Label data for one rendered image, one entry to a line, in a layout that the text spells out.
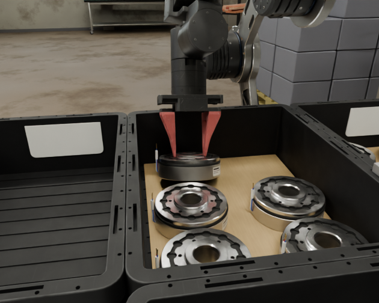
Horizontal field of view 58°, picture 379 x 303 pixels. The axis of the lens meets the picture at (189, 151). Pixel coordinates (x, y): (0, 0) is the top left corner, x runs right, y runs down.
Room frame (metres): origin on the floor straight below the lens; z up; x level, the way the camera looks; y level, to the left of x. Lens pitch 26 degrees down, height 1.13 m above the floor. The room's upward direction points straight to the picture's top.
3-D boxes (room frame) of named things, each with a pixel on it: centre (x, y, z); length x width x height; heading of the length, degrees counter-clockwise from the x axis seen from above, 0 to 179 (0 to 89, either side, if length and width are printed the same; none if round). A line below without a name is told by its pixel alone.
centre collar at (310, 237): (0.31, -0.16, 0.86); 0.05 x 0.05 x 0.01
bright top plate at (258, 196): (0.42, -0.14, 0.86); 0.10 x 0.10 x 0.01
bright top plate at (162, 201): (0.40, 0.00, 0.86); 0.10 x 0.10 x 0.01
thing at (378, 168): (0.35, -0.23, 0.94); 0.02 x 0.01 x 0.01; 9
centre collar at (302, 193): (0.42, -0.14, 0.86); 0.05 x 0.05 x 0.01
